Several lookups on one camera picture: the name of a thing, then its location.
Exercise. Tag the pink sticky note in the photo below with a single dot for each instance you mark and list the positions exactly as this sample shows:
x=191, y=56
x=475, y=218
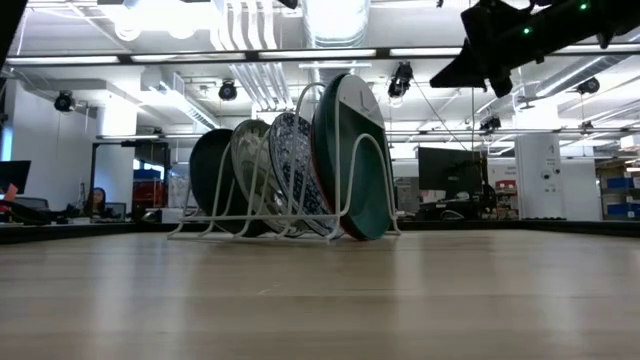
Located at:
x=10, y=192

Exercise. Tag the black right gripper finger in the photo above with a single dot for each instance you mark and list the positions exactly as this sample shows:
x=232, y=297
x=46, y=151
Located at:
x=467, y=70
x=502, y=84

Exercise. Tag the blue patterned plate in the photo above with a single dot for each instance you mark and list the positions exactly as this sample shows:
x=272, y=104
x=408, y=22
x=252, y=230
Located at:
x=295, y=160

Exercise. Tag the person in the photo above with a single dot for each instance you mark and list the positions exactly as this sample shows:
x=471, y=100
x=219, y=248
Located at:
x=96, y=200

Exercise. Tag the black ceiling spotlight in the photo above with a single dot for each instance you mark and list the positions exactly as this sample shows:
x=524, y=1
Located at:
x=64, y=101
x=491, y=123
x=401, y=80
x=228, y=91
x=589, y=86

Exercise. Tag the blue storage bins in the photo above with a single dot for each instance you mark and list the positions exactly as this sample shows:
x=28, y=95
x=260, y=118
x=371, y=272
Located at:
x=620, y=210

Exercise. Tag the black metal stand frame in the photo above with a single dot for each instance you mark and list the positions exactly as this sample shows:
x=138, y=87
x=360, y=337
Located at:
x=93, y=175

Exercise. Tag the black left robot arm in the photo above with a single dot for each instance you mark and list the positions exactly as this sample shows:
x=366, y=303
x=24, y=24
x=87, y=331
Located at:
x=9, y=20

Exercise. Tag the green floral plate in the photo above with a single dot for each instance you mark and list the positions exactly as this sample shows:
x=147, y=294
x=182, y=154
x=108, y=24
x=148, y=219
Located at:
x=247, y=160

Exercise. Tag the large plain green plate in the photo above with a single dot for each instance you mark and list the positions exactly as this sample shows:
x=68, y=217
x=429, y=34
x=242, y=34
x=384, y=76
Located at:
x=367, y=200

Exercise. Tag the white square pillar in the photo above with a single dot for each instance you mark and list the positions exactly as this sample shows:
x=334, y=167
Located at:
x=537, y=190

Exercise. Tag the plain dark plate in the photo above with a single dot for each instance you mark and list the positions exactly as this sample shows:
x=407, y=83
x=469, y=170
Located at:
x=207, y=175

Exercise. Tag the black overhead light beam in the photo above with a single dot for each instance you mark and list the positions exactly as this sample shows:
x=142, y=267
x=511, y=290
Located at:
x=252, y=55

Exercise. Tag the red cabinet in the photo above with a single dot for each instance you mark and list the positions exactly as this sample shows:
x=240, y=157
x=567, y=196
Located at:
x=147, y=192

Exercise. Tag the black aluminium table frame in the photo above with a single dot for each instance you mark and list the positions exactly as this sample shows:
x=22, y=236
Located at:
x=50, y=232

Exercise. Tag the black computer monitor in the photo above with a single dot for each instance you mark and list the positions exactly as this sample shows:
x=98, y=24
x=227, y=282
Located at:
x=450, y=170
x=14, y=175

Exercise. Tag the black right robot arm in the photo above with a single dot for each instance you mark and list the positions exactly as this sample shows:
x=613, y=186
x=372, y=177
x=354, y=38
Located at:
x=622, y=20

